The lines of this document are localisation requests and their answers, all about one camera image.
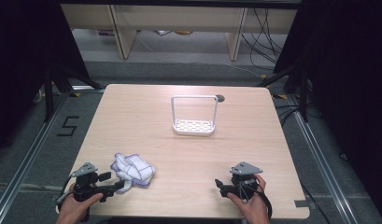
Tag black curtain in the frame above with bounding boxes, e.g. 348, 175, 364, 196
273, 0, 382, 216
0, 0, 91, 157

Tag person's left hand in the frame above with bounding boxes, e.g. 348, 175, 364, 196
55, 183, 105, 224

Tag person's right hand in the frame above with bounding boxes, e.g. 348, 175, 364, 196
226, 174, 271, 224

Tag thin black floor cable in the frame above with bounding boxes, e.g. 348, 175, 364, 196
300, 183, 333, 224

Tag bundle of black cables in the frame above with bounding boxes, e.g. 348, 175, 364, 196
240, 7, 289, 68

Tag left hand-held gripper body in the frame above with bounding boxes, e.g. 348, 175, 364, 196
70, 161, 117, 203

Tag beige wooden desk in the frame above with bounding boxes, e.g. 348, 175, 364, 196
60, 3, 299, 62

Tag white rack with handle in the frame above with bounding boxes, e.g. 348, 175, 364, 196
170, 94, 219, 137

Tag aluminium floor rail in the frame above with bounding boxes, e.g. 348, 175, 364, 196
287, 93, 361, 224
0, 92, 70, 224

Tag black tape floor mark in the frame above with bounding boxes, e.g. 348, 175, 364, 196
56, 115, 81, 137

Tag white cloth with purple lines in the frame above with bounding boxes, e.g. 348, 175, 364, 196
109, 152, 157, 195

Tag right hand-held gripper cable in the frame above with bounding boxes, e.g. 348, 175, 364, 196
240, 178, 274, 220

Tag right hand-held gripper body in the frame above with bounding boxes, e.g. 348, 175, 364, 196
229, 161, 264, 201

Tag black metal stand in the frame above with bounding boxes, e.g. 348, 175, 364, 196
41, 61, 103, 123
257, 64, 310, 123

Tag black floor cables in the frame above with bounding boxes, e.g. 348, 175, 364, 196
274, 103, 305, 126

